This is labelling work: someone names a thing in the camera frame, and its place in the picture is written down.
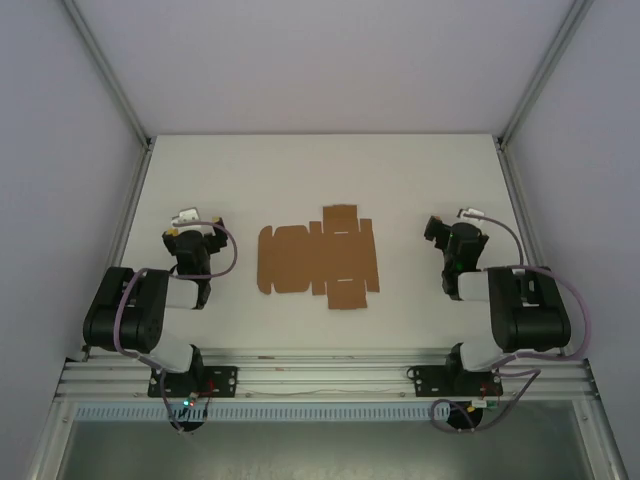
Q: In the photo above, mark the brown cardboard box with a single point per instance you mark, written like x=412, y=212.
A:
x=320, y=260

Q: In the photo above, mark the aluminium frame post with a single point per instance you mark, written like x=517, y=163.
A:
x=107, y=75
x=542, y=75

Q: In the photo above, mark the small circuit board with LED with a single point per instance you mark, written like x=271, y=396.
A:
x=486, y=404
x=189, y=401

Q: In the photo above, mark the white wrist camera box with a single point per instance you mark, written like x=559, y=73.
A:
x=470, y=212
x=186, y=216

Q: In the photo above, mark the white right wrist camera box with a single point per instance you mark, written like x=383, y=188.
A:
x=470, y=212

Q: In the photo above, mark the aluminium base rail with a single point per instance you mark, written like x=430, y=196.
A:
x=325, y=375

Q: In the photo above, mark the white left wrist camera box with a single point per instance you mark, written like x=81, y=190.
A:
x=186, y=216

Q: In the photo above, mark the grey metal sheet panel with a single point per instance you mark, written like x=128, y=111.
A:
x=320, y=450

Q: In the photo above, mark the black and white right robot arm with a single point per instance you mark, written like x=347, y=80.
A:
x=530, y=310

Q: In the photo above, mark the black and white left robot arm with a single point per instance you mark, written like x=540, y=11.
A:
x=125, y=310

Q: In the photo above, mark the aluminium table side rail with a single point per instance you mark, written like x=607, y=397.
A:
x=131, y=210
x=520, y=200

